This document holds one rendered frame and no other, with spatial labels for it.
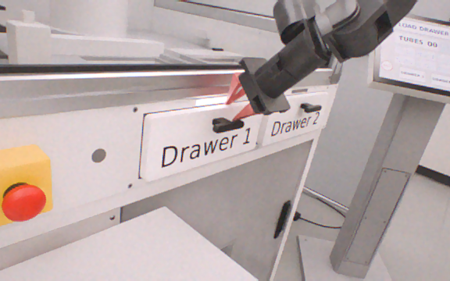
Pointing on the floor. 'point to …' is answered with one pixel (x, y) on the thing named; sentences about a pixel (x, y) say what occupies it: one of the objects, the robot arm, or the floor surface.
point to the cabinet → (183, 211)
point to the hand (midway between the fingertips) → (233, 110)
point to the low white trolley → (133, 256)
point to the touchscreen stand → (374, 197)
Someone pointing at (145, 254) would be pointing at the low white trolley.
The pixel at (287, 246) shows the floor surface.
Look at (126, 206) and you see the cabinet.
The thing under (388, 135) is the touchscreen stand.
